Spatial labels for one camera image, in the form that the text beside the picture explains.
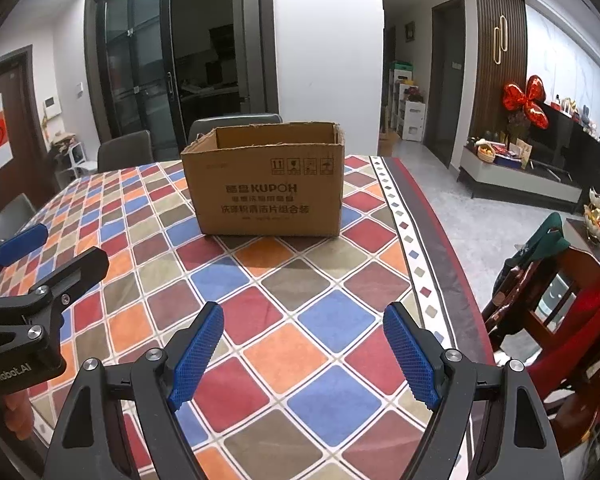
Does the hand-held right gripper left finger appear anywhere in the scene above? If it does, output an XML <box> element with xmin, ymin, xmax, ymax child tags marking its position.
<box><xmin>45</xmin><ymin>301</ymin><xmax>226</xmax><ymax>480</ymax></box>

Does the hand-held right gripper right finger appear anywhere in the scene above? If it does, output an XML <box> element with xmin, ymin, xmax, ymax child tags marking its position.
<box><xmin>382</xmin><ymin>301</ymin><xmax>566</xmax><ymax>480</ymax></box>

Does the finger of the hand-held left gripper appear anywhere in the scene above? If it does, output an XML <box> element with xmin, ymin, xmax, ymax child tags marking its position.
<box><xmin>0</xmin><ymin>223</ymin><xmax>49</xmax><ymax>286</ymax></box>
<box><xmin>0</xmin><ymin>246</ymin><xmax>110</xmax><ymax>331</ymax></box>

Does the brown cardboard box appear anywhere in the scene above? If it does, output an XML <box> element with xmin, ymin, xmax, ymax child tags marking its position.
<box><xmin>180</xmin><ymin>121</ymin><xmax>346</xmax><ymax>238</ymax></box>

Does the grey dining chair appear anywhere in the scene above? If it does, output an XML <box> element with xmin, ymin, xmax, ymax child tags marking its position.
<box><xmin>187</xmin><ymin>112</ymin><xmax>283</xmax><ymax>143</ymax></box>
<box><xmin>97</xmin><ymin>130</ymin><xmax>153</xmax><ymax>173</ymax></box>
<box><xmin>0</xmin><ymin>192</ymin><xmax>36</xmax><ymax>243</ymax></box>

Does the white stool with clutter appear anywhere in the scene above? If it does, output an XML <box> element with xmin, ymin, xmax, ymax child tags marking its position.
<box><xmin>50</xmin><ymin>132</ymin><xmax>93</xmax><ymax>176</ymax></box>

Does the brown entrance door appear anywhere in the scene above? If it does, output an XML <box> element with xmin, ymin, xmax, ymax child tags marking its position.
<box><xmin>0</xmin><ymin>45</ymin><xmax>48</xmax><ymax>211</ymax></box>

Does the wooden chair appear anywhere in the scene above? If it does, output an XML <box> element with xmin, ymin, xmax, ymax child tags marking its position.
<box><xmin>481</xmin><ymin>245</ymin><xmax>600</xmax><ymax>456</ymax></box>

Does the green cloth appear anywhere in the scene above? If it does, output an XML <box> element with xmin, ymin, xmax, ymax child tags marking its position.
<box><xmin>510</xmin><ymin>212</ymin><xmax>571</xmax><ymax>266</ymax></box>

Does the red cloth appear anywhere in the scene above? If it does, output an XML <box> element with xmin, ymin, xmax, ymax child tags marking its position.
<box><xmin>530</xmin><ymin>265</ymin><xmax>600</xmax><ymax>411</ymax></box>

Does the white low cabinet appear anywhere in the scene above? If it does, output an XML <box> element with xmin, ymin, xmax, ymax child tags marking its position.
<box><xmin>457</xmin><ymin>147</ymin><xmax>583</xmax><ymax>211</ymax></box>

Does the dark glass sliding door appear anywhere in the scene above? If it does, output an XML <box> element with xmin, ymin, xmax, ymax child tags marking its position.
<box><xmin>85</xmin><ymin>0</ymin><xmax>273</xmax><ymax>148</ymax></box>

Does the white drawer unit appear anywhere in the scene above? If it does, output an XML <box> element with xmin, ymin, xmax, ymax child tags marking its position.
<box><xmin>401</xmin><ymin>100</ymin><xmax>427</xmax><ymax>142</ymax></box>

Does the black television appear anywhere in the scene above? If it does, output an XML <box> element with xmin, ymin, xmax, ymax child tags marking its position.
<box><xmin>527</xmin><ymin>100</ymin><xmax>600</xmax><ymax>183</ymax></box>

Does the white shelf rack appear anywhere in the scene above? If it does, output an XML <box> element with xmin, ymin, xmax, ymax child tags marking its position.
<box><xmin>387</xmin><ymin>61</ymin><xmax>413</xmax><ymax>131</ymax></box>

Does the dark room door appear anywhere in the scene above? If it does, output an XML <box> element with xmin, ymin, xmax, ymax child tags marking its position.
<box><xmin>425</xmin><ymin>0</ymin><xmax>467</xmax><ymax>168</ymax></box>

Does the red bow balloon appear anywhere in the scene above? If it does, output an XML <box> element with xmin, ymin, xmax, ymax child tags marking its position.
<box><xmin>503</xmin><ymin>75</ymin><xmax>550</xmax><ymax>129</ymax></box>

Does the gold wall ornament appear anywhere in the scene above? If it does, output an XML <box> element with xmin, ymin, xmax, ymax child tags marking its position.
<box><xmin>494</xmin><ymin>14</ymin><xmax>510</xmax><ymax>66</ymax></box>

